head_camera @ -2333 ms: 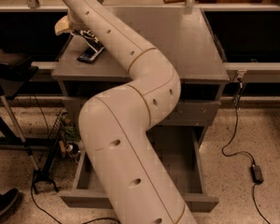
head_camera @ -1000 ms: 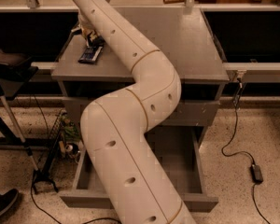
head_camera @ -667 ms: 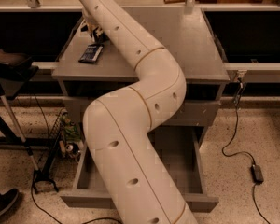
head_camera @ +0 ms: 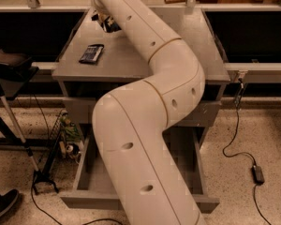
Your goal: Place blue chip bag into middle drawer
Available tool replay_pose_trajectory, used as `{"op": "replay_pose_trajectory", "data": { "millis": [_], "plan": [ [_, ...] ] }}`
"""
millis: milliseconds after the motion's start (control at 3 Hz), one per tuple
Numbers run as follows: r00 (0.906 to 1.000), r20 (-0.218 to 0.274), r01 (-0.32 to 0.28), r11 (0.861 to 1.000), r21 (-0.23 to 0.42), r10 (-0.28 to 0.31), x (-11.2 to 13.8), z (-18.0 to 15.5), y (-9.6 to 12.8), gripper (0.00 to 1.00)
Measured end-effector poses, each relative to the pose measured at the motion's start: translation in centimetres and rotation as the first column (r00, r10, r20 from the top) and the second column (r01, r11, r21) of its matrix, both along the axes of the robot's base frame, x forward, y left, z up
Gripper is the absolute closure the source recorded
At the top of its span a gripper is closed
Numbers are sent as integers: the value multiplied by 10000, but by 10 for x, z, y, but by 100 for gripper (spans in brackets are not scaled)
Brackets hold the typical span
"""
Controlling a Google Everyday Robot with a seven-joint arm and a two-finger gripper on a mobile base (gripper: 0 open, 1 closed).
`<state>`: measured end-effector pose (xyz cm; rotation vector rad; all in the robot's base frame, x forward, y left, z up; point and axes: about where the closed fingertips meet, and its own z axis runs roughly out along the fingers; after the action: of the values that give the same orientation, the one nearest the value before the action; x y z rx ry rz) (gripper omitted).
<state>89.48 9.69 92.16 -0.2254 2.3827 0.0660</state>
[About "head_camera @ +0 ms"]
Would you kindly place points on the grey middle drawer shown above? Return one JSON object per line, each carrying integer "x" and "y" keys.
{"x": 80, "y": 111}

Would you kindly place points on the grey open bottom drawer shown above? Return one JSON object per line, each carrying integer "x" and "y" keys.
{"x": 93, "y": 189}

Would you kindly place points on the blue chip bag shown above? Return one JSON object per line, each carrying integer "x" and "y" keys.
{"x": 107, "y": 22}

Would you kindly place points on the black shoe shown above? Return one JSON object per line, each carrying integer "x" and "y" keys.
{"x": 8, "y": 200}

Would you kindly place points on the black power adapter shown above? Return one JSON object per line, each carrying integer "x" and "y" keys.
{"x": 258, "y": 175}

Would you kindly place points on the wire basket with items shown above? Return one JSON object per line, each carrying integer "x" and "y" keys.
{"x": 67, "y": 137}

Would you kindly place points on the small dark blue snack packet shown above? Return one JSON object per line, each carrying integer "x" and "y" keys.
{"x": 92, "y": 54}

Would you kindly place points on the grey drawer cabinet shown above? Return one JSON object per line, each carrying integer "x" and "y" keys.
{"x": 120, "y": 63}

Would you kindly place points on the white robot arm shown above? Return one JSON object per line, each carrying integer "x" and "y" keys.
{"x": 128, "y": 122}

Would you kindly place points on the silver black grabber stick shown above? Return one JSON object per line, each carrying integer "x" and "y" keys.
{"x": 39, "y": 176}

